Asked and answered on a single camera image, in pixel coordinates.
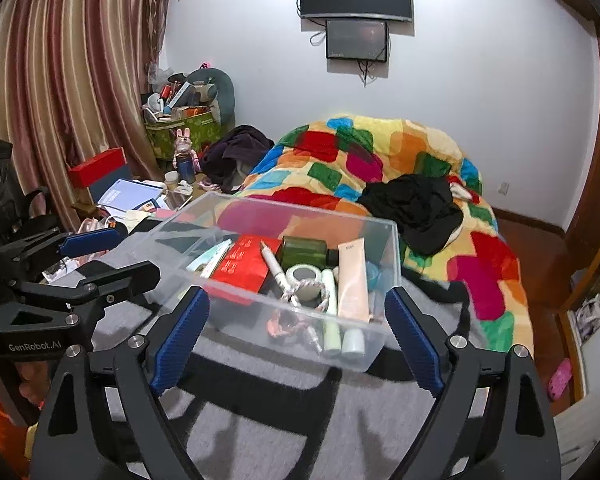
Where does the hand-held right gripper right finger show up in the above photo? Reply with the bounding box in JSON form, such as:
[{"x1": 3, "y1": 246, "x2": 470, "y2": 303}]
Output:
[{"x1": 384, "y1": 287, "x2": 563, "y2": 480}]

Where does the pink bunny figure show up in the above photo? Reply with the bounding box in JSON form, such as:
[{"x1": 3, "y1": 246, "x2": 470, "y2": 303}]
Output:
[{"x1": 172, "y1": 129, "x2": 202, "y2": 172}]

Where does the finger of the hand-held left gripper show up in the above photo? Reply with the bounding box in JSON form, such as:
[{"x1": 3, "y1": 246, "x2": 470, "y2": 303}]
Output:
[
  {"x1": 0, "y1": 224, "x2": 129, "y2": 273},
  {"x1": 10, "y1": 260, "x2": 162, "y2": 348}
]

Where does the black bag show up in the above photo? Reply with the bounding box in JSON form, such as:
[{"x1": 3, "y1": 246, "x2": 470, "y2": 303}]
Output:
[{"x1": 22, "y1": 186, "x2": 64, "y2": 234}]

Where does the striped pink curtain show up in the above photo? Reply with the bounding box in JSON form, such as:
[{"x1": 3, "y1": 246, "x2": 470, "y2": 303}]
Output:
[{"x1": 0, "y1": 0, "x2": 183, "y2": 233}]

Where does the black cloth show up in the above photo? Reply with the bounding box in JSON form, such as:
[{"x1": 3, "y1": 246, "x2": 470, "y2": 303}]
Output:
[{"x1": 356, "y1": 173, "x2": 464, "y2": 257}]

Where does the red card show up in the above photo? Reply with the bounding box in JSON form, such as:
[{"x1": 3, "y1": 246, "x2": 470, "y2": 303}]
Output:
[{"x1": 201, "y1": 233, "x2": 284, "y2": 294}]

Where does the clear plastic storage bin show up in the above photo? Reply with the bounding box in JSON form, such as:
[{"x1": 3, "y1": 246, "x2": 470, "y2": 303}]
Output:
[{"x1": 117, "y1": 192, "x2": 401, "y2": 373}]

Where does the grey plush toy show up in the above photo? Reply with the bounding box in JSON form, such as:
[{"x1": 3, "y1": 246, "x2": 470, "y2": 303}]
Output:
[{"x1": 186, "y1": 65, "x2": 237, "y2": 127}]

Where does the colourful patchwork blanket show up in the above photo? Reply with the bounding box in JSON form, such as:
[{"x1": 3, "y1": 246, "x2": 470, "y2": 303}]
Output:
[{"x1": 217, "y1": 115, "x2": 535, "y2": 357}]

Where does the white tape roll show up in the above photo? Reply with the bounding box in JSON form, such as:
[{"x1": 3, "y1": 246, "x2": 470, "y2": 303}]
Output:
[{"x1": 286, "y1": 264, "x2": 326, "y2": 302}]

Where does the large beige cosmetic tube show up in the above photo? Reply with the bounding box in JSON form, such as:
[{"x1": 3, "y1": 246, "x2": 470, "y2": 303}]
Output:
[{"x1": 337, "y1": 237, "x2": 372, "y2": 357}]

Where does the green box full of clutter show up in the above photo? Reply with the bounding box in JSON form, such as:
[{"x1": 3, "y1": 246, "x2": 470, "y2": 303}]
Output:
[{"x1": 141, "y1": 67, "x2": 219, "y2": 162}]

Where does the dark purple cloth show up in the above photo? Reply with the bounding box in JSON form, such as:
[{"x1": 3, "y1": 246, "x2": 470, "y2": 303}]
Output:
[{"x1": 199, "y1": 125, "x2": 276, "y2": 194}]

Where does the white slim spray pen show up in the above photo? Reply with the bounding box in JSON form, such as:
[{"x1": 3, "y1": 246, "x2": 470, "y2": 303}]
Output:
[{"x1": 259, "y1": 240, "x2": 290, "y2": 302}]

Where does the pink clog shoe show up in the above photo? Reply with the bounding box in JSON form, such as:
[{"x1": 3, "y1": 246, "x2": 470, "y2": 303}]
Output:
[{"x1": 546, "y1": 357, "x2": 574, "y2": 402}]

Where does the braided pastel rope ring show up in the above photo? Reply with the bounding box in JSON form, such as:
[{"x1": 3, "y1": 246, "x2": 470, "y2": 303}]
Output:
[{"x1": 266, "y1": 280, "x2": 337, "y2": 341}]

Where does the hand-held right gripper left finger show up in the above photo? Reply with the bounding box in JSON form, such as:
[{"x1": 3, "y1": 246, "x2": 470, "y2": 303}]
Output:
[{"x1": 27, "y1": 285, "x2": 212, "y2": 480}]

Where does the black monitor cable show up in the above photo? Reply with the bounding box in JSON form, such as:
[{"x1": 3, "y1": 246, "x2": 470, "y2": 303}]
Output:
[{"x1": 357, "y1": 59, "x2": 388, "y2": 87}]

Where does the red box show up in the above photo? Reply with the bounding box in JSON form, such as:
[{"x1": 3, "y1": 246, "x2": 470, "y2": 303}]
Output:
[{"x1": 67, "y1": 147, "x2": 127, "y2": 189}]

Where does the blue notebook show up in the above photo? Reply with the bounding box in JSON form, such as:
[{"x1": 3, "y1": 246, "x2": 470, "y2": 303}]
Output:
[{"x1": 97, "y1": 179, "x2": 169, "y2": 214}]

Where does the grey and black mat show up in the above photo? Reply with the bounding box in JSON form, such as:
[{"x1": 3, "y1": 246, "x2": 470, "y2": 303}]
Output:
[{"x1": 45, "y1": 230, "x2": 487, "y2": 480}]

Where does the dark green glass jar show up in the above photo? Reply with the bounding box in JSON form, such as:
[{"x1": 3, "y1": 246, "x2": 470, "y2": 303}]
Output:
[{"x1": 280, "y1": 235, "x2": 342, "y2": 270}]

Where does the light green cosmetic tube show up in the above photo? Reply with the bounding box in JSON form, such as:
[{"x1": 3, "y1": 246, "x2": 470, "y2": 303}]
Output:
[{"x1": 322, "y1": 269, "x2": 343, "y2": 357}]

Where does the wooden cabinet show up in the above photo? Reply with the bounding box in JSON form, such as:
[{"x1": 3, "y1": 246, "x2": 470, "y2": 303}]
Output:
[{"x1": 554, "y1": 240, "x2": 600, "y2": 413}]

